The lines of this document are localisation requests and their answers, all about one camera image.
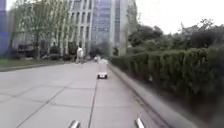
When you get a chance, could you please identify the green trimmed hedge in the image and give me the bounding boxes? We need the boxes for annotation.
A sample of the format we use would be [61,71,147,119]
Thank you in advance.
[109,47,224,104]

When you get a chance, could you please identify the row of trees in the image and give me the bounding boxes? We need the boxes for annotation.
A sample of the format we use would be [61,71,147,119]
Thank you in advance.
[8,0,79,62]

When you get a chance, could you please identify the robot's own part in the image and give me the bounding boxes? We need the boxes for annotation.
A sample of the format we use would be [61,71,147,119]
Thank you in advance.
[68,120,81,128]
[134,117,146,128]

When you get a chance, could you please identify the grey paved slab path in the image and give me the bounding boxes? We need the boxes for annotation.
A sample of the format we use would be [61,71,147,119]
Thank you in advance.
[0,61,164,128]

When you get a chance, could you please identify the grass strip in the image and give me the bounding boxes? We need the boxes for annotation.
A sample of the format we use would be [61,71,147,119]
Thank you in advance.
[0,58,66,71]

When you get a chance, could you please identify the grey stone kerb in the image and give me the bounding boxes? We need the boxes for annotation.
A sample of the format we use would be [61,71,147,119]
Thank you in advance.
[108,63,204,128]

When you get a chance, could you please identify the tall glass office building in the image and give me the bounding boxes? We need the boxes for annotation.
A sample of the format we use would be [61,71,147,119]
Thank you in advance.
[9,0,138,58]

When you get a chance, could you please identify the dark green trees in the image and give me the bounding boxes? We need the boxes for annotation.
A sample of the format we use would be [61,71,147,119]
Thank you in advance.
[126,19,224,55]

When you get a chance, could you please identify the small white delivery robot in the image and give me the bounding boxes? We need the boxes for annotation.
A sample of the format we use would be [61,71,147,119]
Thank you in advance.
[96,58,109,80]

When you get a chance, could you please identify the person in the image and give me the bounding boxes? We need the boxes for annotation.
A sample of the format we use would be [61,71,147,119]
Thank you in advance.
[76,45,85,65]

